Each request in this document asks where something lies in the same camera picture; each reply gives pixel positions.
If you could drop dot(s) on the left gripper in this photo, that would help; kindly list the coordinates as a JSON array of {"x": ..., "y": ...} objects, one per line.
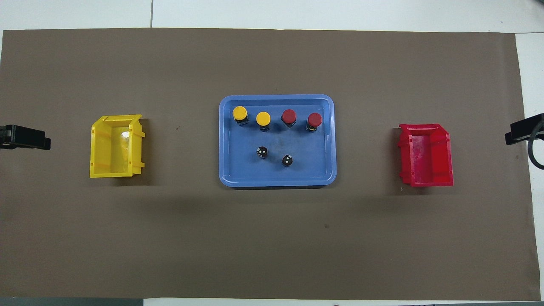
[{"x": 4, "y": 138}]

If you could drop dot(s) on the red push button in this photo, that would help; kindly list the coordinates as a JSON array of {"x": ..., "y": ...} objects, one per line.
[
  {"x": 289, "y": 115},
  {"x": 315, "y": 119}
]

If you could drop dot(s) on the yellow push button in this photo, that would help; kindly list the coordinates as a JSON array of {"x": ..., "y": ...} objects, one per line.
[
  {"x": 239, "y": 112},
  {"x": 263, "y": 117}
]

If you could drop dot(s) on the yellow plastic storage bin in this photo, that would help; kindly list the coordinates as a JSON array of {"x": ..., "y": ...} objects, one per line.
[{"x": 112, "y": 148}]

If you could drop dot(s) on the red plastic storage bin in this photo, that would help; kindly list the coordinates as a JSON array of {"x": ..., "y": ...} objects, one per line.
[{"x": 425, "y": 161}]

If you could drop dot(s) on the blue plastic tray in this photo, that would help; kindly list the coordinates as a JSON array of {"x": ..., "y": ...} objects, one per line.
[{"x": 297, "y": 174}]

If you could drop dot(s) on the small black round component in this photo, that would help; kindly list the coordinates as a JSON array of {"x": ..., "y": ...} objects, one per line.
[
  {"x": 262, "y": 151},
  {"x": 287, "y": 160}
]

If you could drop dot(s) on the brown paper table mat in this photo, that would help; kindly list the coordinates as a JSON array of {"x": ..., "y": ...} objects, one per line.
[{"x": 272, "y": 238}]

